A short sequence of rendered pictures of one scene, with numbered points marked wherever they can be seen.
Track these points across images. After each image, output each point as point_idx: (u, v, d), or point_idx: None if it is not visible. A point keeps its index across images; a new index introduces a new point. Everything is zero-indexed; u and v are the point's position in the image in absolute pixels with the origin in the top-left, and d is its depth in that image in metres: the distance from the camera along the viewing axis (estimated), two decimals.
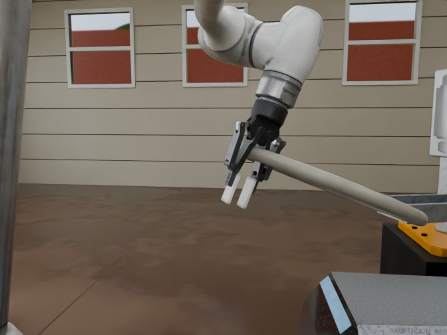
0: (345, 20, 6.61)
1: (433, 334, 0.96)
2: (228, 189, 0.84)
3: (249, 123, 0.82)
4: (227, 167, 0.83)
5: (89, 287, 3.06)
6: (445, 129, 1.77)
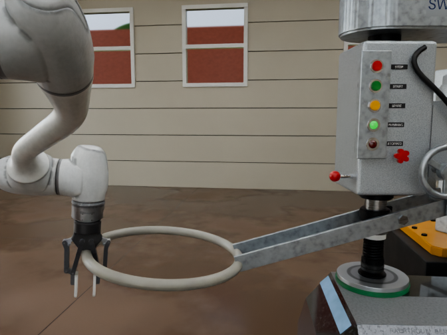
0: None
1: (433, 334, 0.96)
2: (74, 286, 1.14)
3: (71, 239, 1.11)
4: (68, 271, 1.13)
5: (89, 287, 3.06)
6: None
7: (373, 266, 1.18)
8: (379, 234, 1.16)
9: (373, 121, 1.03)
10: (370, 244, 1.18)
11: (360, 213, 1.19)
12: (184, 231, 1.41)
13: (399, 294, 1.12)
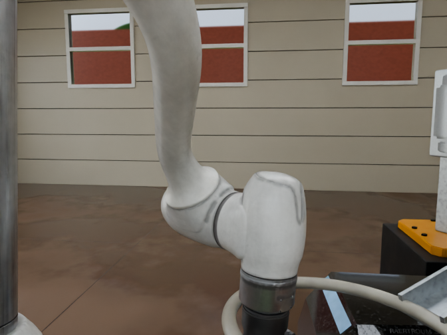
0: (345, 20, 6.61)
1: (433, 334, 0.96)
2: None
3: None
4: None
5: (89, 287, 3.06)
6: (441, 129, 1.79)
7: None
8: None
9: None
10: None
11: None
12: (300, 282, 0.99)
13: None
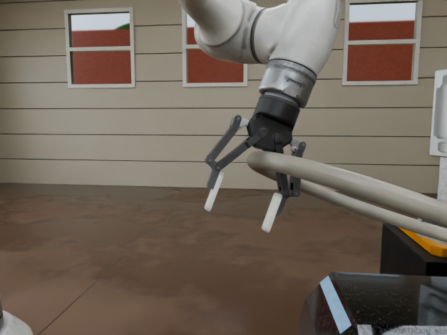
0: (345, 20, 6.61)
1: (433, 334, 0.96)
2: (210, 194, 0.66)
3: (247, 125, 0.67)
4: (209, 165, 0.67)
5: (89, 287, 3.06)
6: (442, 129, 1.78)
7: None
8: None
9: None
10: None
11: None
12: (316, 188, 0.93)
13: None
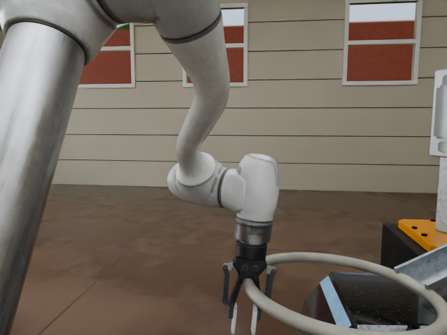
0: (345, 20, 6.61)
1: None
2: (232, 320, 0.97)
3: (233, 264, 0.95)
4: (226, 302, 0.97)
5: (89, 287, 3.06)
6: (446, 129, 1.76)
7: None
8: None
9: None
10: None
11: None
12: (312, 256, 1.18)
13: None
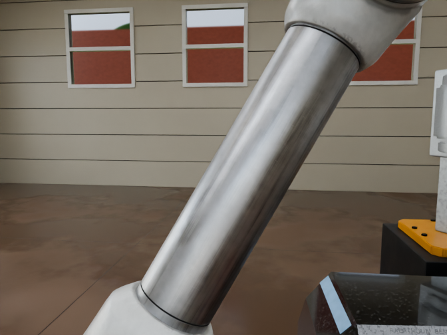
0: None
1: (433, 334, 0.96)
2: None
3: None
4: None
5: (89, 287, 3.06)
6: None
7: None
8: None
9: None
10: None
11: None
12: None
13: None
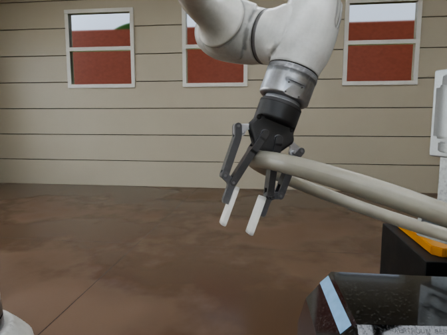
0: (345, 20, 6.61)
1: (433, 334, 0.96)
2: (225, 209, 0.67)
3: (249, 126, 0.66)
4: (223, 179, 0.67)
5: (89, 287, 3.06)
6: (442, 129, 1.78)
7: None
8: None
9: None
10: None
11: None
12: (317, 188, 0.93)
13: None
